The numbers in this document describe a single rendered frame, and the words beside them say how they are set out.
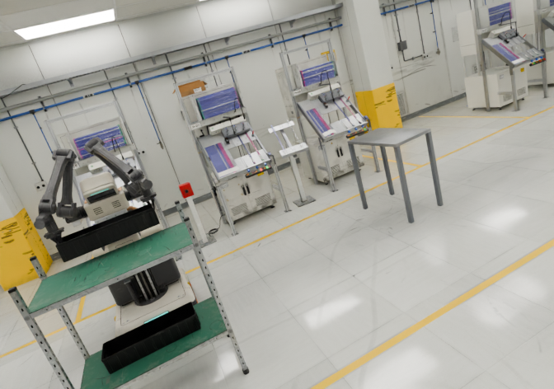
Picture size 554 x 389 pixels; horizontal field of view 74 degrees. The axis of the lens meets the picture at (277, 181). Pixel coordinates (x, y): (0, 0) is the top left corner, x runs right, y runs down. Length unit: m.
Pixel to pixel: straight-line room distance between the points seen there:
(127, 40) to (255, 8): 2.10
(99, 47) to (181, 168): 2.12
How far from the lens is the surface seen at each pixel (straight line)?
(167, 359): 2.42
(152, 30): 6.23
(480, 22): 7.46
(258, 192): 4.80
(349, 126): 4.98
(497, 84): 7.31
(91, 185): 2.75
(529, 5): 8.59
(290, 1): 6.93
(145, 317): 3.08
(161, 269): 3.26
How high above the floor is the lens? 1.71
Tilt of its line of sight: 16 degrees down
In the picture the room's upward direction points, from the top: 17 degrees counter-clockwise
